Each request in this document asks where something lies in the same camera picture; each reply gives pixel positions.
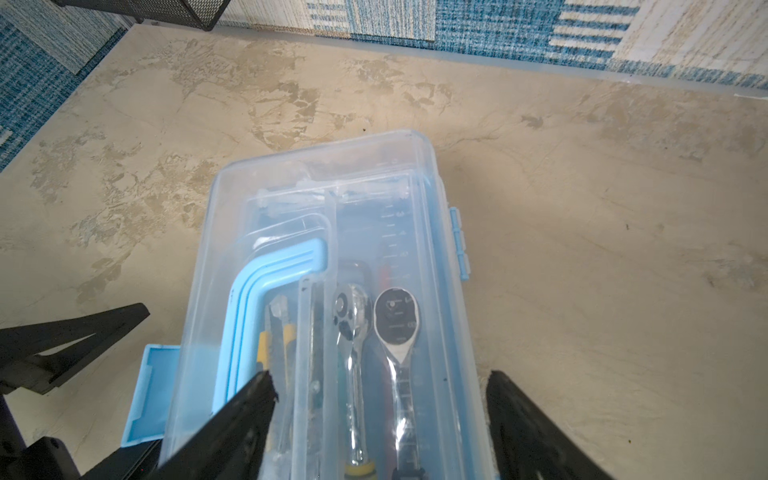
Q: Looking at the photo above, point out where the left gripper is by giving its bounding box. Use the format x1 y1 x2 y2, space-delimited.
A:
1 303 162 480

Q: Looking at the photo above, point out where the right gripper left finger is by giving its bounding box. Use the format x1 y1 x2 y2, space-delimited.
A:
150 371 278 480

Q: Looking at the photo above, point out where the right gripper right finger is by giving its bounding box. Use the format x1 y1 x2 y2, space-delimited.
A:
486 370 611 479

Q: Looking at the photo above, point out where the yellow handled ratchet wrench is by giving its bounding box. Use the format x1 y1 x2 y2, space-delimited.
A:
334 284 377 479

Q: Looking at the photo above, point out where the light blue plastic toolbox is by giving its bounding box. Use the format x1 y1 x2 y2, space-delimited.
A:
122 130 495 479

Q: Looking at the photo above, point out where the black wire mesh shelf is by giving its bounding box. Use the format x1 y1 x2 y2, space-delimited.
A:
54 0 230 31

